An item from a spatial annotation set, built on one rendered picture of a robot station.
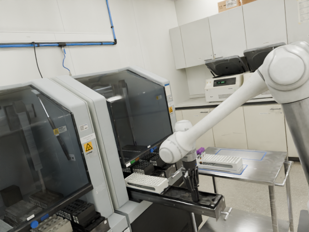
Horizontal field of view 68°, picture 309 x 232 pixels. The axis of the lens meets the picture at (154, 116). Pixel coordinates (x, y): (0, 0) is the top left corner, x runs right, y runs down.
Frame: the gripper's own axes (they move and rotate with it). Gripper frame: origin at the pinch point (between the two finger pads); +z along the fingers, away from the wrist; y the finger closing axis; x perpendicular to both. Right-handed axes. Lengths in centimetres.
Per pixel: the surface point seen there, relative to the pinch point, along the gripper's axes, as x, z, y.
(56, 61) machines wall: -158, -98, -35
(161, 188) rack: -22.2, 0.1, 1.2
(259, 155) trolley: 19, 2, -61
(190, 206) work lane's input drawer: -1.0, 5.2, 5.0
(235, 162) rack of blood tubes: 11.8, -3.9, -34.4
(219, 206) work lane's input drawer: 12.9, 5.3, -0.3
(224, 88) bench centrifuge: -64, -27, -231
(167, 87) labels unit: -47, -54, -60
